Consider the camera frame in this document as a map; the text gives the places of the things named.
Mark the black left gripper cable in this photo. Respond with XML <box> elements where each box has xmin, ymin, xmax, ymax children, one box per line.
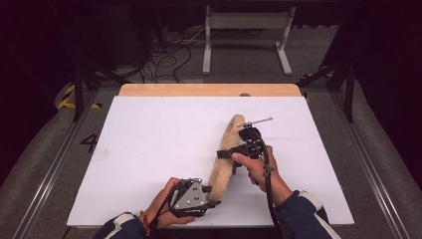
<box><xmin>148</xmin><ymin>180</ymin><xmax>183</xmax><ymax>238</ymax></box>

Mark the yellow black floor tape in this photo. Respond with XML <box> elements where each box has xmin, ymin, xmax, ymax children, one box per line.
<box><xmin>58</xmin><ymin>84</ymin><xmax>103</xmax><ymax>110</ymax></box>
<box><xmin>300</xmin><ymin>70</ymin><xmax>332</xmax><ymax>81</ymax></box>

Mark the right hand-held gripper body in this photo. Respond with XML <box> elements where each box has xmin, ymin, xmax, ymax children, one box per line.
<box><xmin>236</xmin><ymin>117</ymin><xmax>274</xmax><ymax>159</ymax></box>

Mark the tan fleece pad black lining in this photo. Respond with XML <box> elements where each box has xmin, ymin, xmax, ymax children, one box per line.
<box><xmin>207</xmin><ymin>114</ymin><xmax>247</xmax><ymax>203</ymax></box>

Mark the white metal stand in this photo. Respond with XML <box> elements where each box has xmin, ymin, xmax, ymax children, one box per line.
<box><xmin>202</xmin><ymin>4</ymin><xmax>297</xmax><ymax>77</ymax></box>

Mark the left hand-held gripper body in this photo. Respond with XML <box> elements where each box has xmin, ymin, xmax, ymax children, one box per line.
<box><xmin>168</xmin><ymin>178</ymin><xmax>214</xmax><ymax>218</ymax></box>

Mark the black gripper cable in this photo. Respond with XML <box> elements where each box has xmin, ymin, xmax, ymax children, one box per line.
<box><xmin>148</xmin><ymin>180</ymin><xmax>183</xmax><ymax>238</ymax></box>
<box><xmin>258</xmin><ymin>137</ymin><xmax>284</xmax><ymax>239</ymax></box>

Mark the wooden table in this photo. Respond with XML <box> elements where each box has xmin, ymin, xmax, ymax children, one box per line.
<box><xmin>118</xmin><ymin>83</ymin><xmax>303</xmax><ymax>98</ymax></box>

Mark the white board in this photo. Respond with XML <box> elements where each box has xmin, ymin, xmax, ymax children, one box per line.
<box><xmin>67</xmin><ymin>96</ymin><xmax>355</xmax><ymax>229</ymax></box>

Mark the tangle of black floor cables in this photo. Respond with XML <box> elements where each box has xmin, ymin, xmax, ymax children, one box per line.
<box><xmin>137</xmin><ymin>28</ymin><xmax>207</xmax><ymax>84</ymax></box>

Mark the black metal stand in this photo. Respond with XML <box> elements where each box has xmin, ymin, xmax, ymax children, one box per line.
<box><xmin>71</xmin><ymin>9</ymin><xmax>130</xmax><ymax>122</ymax></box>
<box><xmin>297</xmin><ymin>59</ymin><xmax>357</xmax><ymax>123</ymax></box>

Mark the aluminium rail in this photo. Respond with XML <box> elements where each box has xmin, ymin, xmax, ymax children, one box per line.
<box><xmin>11</xmin><ymin>91</ymin><xmax>101</xmax><ymax>239</ymax></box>
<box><xmin>329</xmin><ymin>91</ymin><xmax>412</xmax><ymax>239</ymax></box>

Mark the red bracelet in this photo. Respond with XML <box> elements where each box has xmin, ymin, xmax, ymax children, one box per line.
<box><xmin>139</xmin><ymin>209</ymin><xmax>152</xmax><ymax>237</ymax></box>

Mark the person's right hand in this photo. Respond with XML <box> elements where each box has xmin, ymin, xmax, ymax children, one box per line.
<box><xmin>231</xmin><ymin>144</ymin><xmax>284</xmax><ymax>197</ymax></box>

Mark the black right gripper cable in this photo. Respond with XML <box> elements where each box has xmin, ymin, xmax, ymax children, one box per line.
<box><xmin>258</xmin><ymin>137</ymin><xmax>284</xmax><ymax>239</ymax></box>

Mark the person's left hand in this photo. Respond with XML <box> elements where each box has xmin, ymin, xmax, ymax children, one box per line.
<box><xmin>145</xmin><ymin>176</ymin><xmax>197</xmax><ymax>231</ymax></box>

